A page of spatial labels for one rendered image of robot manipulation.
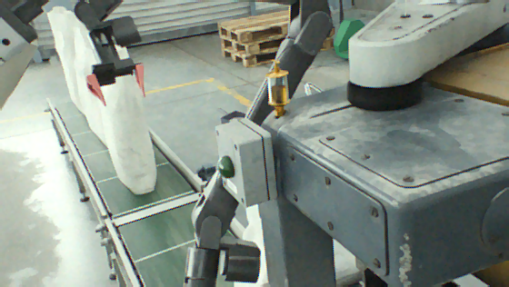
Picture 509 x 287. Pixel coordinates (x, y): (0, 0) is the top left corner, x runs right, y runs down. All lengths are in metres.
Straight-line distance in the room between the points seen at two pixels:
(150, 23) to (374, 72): 7.76
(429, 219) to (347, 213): 0.08
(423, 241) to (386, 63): 0.24
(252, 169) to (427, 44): 0.26
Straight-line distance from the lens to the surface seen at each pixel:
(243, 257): 0.94
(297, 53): 0.91
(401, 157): 0.53
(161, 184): 2.75
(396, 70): 0.65
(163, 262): 2.14
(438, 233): 0.50
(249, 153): 0.62
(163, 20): 8.40
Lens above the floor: 1.56
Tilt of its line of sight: 23 degrees down
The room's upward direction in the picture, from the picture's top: 6 degrees counter-clockwise
